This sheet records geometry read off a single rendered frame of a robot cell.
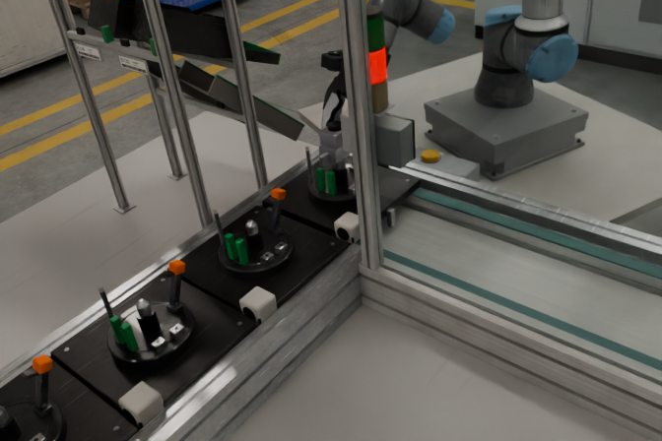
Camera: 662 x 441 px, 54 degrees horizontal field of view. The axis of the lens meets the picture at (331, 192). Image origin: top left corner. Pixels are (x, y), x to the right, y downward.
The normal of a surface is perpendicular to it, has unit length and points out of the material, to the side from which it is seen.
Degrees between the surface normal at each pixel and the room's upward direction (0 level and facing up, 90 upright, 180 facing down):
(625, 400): 90
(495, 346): 90
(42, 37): 90
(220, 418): 90
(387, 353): 0
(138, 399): 0
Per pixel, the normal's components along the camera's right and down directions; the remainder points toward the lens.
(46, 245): -0.10, -0.83
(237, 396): 0.77, 0.29
